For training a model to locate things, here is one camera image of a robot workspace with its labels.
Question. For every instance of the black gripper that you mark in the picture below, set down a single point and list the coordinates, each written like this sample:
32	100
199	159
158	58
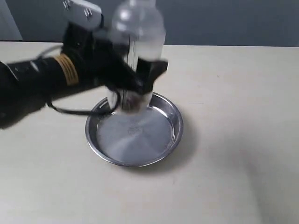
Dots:
97	64

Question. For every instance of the clear plastic shaker bottle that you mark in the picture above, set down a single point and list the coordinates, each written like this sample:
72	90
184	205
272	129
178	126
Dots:
137	31

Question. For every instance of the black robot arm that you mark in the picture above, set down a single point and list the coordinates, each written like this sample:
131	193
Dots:
28	86

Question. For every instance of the round stainless steel plate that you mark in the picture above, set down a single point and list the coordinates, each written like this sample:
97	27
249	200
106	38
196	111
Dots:
136	140

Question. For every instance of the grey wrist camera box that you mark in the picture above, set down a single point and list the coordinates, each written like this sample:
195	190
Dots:
83	13

